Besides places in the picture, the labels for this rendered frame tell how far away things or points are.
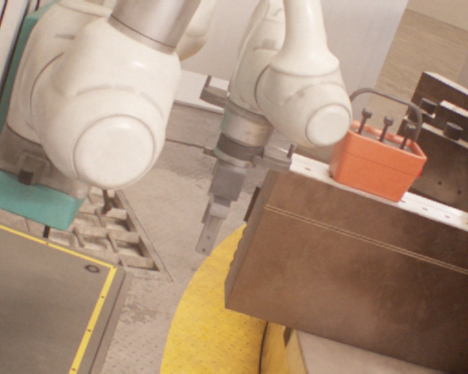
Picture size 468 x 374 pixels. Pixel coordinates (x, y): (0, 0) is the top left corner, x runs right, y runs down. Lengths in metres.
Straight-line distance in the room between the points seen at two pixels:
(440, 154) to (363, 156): 1.14
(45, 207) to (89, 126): 0.30
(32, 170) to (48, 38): 0.20
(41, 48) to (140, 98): 0.25
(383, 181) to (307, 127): 0.81
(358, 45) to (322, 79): 4.12
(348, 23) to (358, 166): 3.34
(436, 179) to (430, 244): 1.05
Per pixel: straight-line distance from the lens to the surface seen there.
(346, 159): 2.05
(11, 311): 1.84
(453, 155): 3.16
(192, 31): 1.99
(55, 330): 1.82
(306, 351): 2.12
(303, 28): 1.31
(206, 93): 1.78
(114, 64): 1.16
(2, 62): 1.53
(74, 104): 1.15
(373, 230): 2.11
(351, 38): 5.39
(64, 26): 1.35
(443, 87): 4.42
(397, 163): 2.07
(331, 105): 1.29
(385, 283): 2.17
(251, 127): 1.48
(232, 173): 1.48
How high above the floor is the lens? 1.25
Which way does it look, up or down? 19 degrees down
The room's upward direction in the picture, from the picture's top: 21 degrees clockwise
